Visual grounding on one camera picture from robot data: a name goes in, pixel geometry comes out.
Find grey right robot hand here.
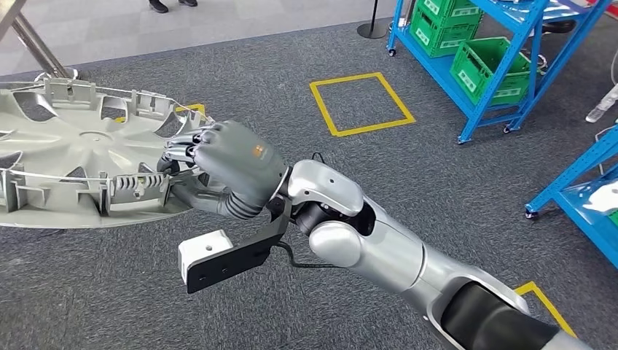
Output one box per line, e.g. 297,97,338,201
161,120,291,221

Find grey plastic wheel hubcap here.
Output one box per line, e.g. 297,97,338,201
0,77,216,230

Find person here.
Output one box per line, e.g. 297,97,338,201
148,0,199,14

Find green plastic crate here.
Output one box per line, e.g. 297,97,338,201
410,7,477,58
450,36,537,106
417,0,484,30

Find white power strip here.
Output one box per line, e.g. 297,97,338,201
584,82,618,124

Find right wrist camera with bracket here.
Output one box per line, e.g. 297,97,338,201
177,195,293,295

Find black camera cable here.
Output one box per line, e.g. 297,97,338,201
275,241,341,270

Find black stanchion post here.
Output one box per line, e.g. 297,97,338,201
357,0,390,39

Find chrome tube frame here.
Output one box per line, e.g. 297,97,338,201
0,0,81,83

